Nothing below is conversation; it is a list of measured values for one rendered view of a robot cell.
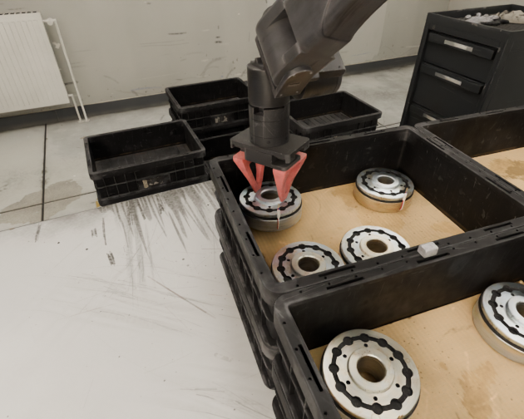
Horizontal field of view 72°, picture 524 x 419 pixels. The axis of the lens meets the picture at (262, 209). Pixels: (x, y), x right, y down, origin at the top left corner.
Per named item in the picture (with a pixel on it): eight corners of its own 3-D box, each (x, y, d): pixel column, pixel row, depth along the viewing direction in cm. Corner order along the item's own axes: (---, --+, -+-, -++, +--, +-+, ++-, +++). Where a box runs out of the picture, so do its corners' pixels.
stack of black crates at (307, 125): (297, 217, 171) (304, 129, 144) (269, 184, 193) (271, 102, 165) (365, 196, 184) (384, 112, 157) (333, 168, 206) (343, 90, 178)
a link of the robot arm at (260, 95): (239, 54, 48) (257, 63, 43) (286, 48, 50) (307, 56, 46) (242, 105, 52) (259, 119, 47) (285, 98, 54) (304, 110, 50)
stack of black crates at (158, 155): (121, 269, 145) (88, 175, 117) (112, 225, 167) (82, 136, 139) (216, 241, 158) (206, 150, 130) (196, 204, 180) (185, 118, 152)
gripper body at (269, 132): (254, 135, 59) (252, 89, 54) (310, 150, 54) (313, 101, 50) (229, 150, 54) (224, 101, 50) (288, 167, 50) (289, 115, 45)
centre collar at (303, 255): (300, 284, 48) (301, 281, 47) (284, 259, 51) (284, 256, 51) (333, 273, 49) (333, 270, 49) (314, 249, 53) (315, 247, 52)
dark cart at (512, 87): (442, 209, 199) (511, 32, 143) (388, 170, 231) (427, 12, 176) (516, 184, 219) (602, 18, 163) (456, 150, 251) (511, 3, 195)
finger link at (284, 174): (269, 182, 62) (268, 130, 57) (305, 194, 59) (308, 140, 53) (245, 201, 58) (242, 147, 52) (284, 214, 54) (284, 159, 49)
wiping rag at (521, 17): (516, 27, 166) (520, 18, 164) (477, 17, 182) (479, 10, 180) (556, 21, 175) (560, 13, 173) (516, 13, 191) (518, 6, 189)
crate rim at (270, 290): (268, 311, 39) (268, 297, 37) (207, 170, 61) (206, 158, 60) (544, 230, 49) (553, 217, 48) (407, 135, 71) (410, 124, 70)
